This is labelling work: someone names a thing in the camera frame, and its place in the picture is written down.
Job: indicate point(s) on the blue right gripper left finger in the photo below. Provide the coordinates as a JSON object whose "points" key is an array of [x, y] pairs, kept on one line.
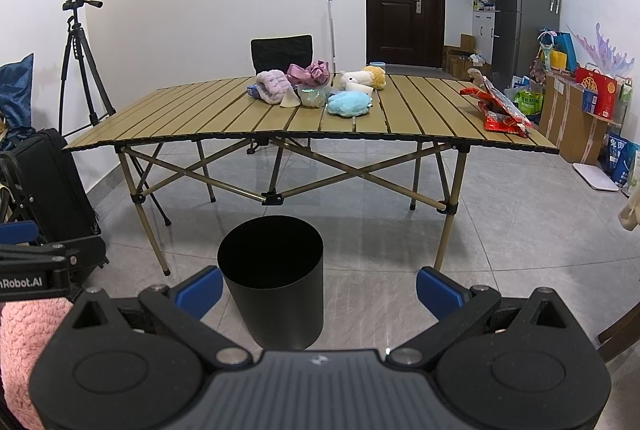
{"points": [[199, 293]]}

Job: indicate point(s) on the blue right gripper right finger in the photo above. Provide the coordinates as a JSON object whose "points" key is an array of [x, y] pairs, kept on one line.
{"points": [[439, 294]]}

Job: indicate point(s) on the light blue plush toy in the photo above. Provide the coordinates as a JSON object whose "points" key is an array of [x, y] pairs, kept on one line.
{"points": [[349, 104]]}

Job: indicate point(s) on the white wedge sponge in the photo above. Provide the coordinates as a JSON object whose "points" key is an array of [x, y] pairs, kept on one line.
{"points": [[290, 99]]}

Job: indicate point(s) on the lilac fluffy towel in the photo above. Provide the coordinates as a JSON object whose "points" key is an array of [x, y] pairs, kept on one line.
{"points": [[272, 85]]}

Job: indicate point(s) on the iridescent plastic bag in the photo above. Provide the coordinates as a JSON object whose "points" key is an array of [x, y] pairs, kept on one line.
{"points": [[313, 96]]}

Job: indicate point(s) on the pink satin cloth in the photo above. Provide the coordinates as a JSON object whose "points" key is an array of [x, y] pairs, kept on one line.
{"points": [[316, 74]]}

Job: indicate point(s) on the white round sponge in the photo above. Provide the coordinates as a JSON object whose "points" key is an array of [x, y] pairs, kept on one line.
{"points": [[354, 86]]}

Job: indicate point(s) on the black round trash bin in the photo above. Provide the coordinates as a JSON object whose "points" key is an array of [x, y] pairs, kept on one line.
{"points": [[273, 267]]}

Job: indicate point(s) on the pink fuzzy sleeve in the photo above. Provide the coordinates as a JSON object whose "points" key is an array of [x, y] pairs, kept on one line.
{"points": [[26, 329]]}

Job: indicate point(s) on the black suitcase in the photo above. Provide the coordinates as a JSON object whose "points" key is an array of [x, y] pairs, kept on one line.
{"points": [[47, 189]]}

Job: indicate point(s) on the tan folding slat table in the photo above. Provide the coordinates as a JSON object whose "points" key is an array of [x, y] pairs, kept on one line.
{"points": [[177, 132]]}

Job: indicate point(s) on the red snack bag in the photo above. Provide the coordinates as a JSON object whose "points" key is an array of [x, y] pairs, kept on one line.
{"points": [[500, 113]]}

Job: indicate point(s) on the blue cushion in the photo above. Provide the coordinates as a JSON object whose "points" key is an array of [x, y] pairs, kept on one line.
{"points": [[16, 101]]}

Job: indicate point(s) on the cardboard box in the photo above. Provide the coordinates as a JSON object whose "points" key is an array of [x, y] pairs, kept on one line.
{"points": [[579, 135]]}

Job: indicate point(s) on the green snack bag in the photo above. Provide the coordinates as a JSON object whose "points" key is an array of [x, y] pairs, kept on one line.
{"points": [[529, 103]]}

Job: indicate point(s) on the white and yellow plush dog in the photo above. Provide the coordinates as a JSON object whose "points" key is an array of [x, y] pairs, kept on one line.
{"points": [[372, 76]]}

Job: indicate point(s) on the black folding chair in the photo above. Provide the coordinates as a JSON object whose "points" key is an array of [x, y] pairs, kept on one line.
{"points": [[280, 53]]}

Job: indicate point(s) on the red gift bag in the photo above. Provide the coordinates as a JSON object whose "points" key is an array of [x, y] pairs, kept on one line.
{"points": [[600, 92]]}

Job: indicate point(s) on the white mop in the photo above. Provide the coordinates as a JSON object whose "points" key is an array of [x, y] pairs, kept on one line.
{"points": [[332, 36]]}

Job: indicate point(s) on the grey refrigerator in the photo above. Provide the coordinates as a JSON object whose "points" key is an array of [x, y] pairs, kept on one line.
{"points": [[518, 23]]}

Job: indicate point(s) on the black camera tripod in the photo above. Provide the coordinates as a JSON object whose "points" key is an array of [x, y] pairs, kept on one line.
{"points": [[77, 47]]}

